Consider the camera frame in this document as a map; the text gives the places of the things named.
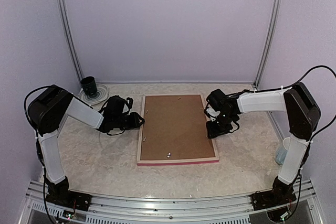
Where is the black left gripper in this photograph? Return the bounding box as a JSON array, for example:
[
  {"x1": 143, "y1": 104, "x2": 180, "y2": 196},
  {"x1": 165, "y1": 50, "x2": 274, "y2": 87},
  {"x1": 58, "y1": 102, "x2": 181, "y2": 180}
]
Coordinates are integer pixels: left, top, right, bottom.
[{"x1": 114, "y1": 113, "x2": 145, "y2": 131}]

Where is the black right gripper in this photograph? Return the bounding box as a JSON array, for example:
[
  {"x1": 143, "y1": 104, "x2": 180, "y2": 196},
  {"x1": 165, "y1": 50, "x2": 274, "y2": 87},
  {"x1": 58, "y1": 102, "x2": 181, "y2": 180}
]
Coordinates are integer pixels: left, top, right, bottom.
[{"x1": 206, "y1": 111, "x2": 236, "y2": 138}]

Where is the pink wooden picture frame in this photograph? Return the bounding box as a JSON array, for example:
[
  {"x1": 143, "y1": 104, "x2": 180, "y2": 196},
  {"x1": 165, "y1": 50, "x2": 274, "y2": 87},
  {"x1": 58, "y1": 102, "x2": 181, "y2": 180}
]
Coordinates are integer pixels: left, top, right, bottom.
[{"x1": 136, "y1": 93, "x2": 220, "y2": 167}]

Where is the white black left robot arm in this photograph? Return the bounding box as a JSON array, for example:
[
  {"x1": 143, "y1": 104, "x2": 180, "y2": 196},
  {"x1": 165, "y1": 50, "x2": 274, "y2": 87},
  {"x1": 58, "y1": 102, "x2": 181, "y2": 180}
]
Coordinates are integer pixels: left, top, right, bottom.
[{"x1": 24, "y1": 84, "x2": 145, "y2": 211}]

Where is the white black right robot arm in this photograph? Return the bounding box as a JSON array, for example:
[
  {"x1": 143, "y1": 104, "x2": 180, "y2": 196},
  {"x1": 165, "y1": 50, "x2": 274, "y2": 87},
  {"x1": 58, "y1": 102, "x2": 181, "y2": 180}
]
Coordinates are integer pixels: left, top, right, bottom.
[{"x1": 204, "y1": 82, "x2": 321, "y2": 210}]

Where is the grey spiral ceramic plate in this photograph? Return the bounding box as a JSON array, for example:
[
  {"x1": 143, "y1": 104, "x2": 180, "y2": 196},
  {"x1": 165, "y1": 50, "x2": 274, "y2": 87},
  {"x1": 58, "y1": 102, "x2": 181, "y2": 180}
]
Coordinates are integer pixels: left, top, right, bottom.
[{"x1": 79, "y1": 84, "x2": 109, "y2": 105}]

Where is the dark green speckled cup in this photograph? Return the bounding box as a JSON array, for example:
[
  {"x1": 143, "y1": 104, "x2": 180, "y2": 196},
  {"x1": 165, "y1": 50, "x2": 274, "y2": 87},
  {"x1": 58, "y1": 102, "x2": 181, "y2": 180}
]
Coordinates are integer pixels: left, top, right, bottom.
[{"x1": 80, "y1": 76, "x2": 98, "y2": 97}]

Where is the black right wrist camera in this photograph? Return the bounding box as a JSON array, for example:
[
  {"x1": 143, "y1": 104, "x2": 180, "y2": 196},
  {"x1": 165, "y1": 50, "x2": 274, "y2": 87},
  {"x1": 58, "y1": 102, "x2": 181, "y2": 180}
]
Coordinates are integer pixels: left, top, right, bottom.
[{"x1": 204, "y1": 108, "x2": 220, "y2": 121}]

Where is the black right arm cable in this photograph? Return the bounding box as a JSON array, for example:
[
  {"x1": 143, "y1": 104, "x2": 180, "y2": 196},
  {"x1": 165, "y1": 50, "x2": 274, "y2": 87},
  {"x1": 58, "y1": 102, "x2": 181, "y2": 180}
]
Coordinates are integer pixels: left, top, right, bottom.
[{"x1": 228, "y1": 65, "x2": 336, "y2": 138}]

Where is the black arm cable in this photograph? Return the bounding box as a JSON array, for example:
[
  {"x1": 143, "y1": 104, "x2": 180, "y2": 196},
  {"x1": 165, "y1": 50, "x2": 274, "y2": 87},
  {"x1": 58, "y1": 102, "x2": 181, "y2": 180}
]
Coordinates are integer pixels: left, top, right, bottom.
[
  {"x1": 228, "y1": 65, "x2": 336, "y2": 138},
  {"x1": 23, "y1": 84, "x2": 56, "y2": 127}
]

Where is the aluminium front rail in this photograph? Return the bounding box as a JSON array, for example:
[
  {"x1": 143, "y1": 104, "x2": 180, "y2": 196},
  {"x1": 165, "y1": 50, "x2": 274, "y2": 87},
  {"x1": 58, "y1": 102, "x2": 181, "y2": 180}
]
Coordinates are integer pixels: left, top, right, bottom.
[{"x1": 19, "y1": 179, "x2": 323, "y2": 224}]

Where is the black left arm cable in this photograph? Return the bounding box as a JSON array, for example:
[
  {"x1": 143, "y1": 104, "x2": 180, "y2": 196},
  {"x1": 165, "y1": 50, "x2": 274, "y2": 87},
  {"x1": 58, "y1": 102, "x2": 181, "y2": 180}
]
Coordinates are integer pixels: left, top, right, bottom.
[{"x1": 23, "y1": 84, "x2": 56, "y2": 127}]

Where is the right aluminium corner post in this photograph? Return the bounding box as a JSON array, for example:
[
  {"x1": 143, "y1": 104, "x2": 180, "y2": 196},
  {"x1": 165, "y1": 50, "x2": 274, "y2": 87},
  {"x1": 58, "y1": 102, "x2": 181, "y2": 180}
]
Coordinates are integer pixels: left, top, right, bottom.
[{"x1": 253, "y1": 0, "x2": 286, "y2": 86}]

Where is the aluminium corner post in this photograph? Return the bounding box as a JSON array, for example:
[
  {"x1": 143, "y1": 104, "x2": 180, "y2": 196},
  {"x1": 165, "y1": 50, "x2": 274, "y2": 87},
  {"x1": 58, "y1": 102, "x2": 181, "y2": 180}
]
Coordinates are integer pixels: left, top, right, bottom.
[
  {"x1": 253, "y1": 0, "x2": 286, "y2": 86},
  {"x1": 57, "y1": 0, "x2": 83, "y2": 82}
]

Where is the left aluminium corner post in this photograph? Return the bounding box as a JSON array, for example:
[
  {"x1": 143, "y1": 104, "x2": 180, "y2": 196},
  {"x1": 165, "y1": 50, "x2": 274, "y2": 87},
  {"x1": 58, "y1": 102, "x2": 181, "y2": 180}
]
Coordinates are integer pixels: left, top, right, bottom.
[{"x1": 57, "y1": 0, "x2": 83, "y2": 82}]

